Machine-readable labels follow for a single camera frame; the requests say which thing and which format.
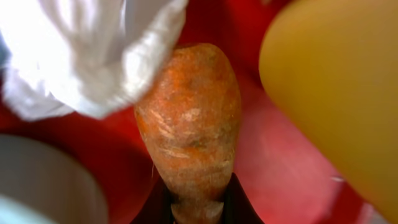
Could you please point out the light blue bowl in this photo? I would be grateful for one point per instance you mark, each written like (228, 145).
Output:
(40, 184)

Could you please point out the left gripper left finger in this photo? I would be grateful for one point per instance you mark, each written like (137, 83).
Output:
(156, 209)

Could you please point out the white napkin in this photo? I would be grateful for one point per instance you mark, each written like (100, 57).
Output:
(93, 57)

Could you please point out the red serving tray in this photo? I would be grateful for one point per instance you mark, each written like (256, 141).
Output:
(285, 178)

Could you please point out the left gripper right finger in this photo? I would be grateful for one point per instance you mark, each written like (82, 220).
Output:
(237, 207)

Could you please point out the yellow plastic cup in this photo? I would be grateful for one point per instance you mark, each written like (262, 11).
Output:
(331, 67)

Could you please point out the orange carrot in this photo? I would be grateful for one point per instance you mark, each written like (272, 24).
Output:
(189, 123)

